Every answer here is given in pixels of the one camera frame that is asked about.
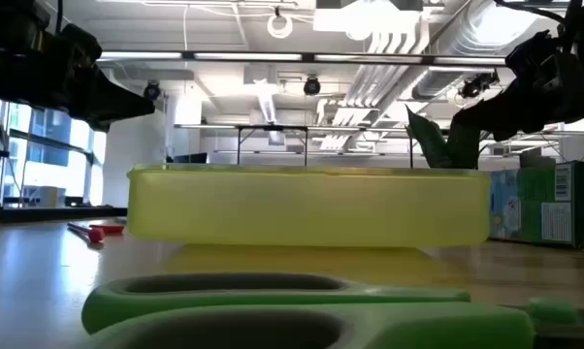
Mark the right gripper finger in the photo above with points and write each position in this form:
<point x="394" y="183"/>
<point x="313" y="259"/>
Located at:
<point x="491" y="116"/>

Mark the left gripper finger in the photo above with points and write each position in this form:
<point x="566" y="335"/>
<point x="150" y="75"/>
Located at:
<point x="117" y="104"/>

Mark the green yellow crayon box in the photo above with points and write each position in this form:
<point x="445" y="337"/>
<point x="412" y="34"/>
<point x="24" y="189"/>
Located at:
<point x="539" y="203"/>

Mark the green pencil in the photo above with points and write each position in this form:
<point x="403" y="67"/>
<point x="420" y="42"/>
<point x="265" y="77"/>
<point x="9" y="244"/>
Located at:
<point x="94" y="235"/>

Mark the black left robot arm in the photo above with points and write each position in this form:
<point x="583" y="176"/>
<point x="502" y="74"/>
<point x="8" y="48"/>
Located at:
<point x="10" y="12"/>

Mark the black background folding table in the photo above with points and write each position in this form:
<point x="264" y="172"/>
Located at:
<point x="272" y="128"/>

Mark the long ceiling light bar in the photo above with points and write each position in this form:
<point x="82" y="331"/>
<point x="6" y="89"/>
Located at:
<point x="272" y="57"/>

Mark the translucent yellow-green pencil case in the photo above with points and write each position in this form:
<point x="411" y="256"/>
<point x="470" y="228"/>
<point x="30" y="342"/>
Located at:
<point x="306" y="206"/>

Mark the black ceiling dome camera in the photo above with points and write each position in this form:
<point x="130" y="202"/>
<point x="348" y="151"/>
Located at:
<point x="152" y="91"/>
<point x="312" y="85"/>

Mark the black aluminium table frame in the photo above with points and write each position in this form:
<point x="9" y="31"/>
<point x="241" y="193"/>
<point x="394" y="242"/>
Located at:
<point x="59" y="214"/>

